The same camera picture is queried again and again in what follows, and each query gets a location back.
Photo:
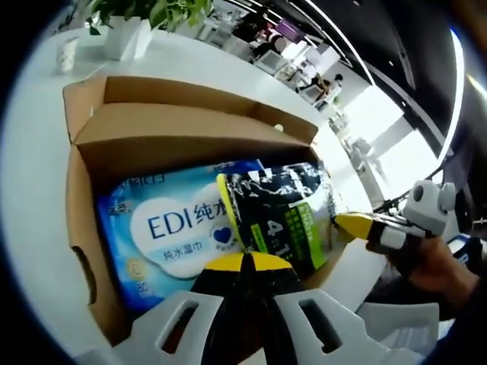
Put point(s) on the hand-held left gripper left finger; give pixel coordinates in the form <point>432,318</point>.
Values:
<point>152,327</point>

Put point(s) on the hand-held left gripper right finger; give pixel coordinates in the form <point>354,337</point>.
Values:
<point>342,334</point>

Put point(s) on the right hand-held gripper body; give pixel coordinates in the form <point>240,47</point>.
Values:
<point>430,213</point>

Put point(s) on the blue wet wipes soft pack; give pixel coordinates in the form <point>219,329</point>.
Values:
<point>160,228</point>

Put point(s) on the black green soft pouch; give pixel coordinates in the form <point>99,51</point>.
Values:
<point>274,213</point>

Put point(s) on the brown cardboard shoe box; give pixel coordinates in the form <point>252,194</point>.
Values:
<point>190,129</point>

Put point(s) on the person's right hand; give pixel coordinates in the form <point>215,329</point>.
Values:
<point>437,273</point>

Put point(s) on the black tripod stand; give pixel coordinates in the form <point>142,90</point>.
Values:
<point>392,205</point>

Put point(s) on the grey mesh office chair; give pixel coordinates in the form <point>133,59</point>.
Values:
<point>403,327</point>

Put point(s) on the white mesh office chair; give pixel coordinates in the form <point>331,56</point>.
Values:
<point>273,61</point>
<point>314,93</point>

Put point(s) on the white paper cup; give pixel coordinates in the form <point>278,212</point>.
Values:
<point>66,55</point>

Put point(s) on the green plant in white pot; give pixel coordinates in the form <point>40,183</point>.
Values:
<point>129,38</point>

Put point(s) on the purple wall screen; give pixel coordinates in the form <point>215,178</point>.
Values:
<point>289,28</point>

